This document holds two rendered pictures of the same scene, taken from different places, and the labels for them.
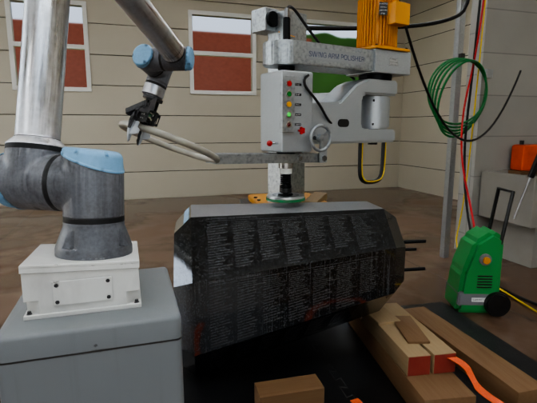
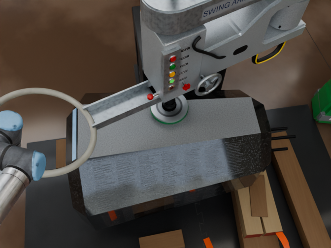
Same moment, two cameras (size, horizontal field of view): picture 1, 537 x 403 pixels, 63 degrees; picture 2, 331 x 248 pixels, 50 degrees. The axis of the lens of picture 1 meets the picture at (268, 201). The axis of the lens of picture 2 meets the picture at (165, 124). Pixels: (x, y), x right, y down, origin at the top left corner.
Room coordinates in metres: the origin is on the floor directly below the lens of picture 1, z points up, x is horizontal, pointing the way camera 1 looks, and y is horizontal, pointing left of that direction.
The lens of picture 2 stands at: (1.37, -0.11, 2.64)
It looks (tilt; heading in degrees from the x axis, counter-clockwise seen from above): 61 degrees down; 2
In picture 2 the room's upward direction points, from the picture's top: 2 degrees clockwise
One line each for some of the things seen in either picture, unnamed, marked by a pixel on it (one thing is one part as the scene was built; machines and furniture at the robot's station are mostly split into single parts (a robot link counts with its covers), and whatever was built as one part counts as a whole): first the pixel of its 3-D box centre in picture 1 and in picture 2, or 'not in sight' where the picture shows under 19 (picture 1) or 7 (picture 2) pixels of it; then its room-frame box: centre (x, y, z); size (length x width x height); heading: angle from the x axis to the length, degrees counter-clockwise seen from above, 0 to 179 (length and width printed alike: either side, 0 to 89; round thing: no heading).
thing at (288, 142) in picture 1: (297, 115); (186, 48); (2.48, -0.16, 1.36); 0.36 x 0.22 x 0.45; 122
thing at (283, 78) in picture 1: (287, 104); (170, 71); (2.30, -0.10, 1.41); 0.08 x 0.03 x 0.28; 122
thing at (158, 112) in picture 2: (285, 196); (169, 106); (2.43, -0.10, 0.91); 0.21 x 0.21 x 0.01
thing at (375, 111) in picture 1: (373, 113); (286, 3); (2.78, -0.65, 1.38); 0.19 x 0.19 x 0.20
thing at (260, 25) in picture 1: (265, 21); not in sight; (3.14, 0.02, 2.00); 0.20 x 0.18 x 0.15; 13
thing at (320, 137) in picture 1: (316, 137); (204, 79); (2.40, -0.26, 1.23); 0.15 x 0.10 x 0.15; 122
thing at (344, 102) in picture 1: (342, 118); (242, 29); (2.63, -0.44, 1.34); 0.74 x 0.23 x 0.49; 122
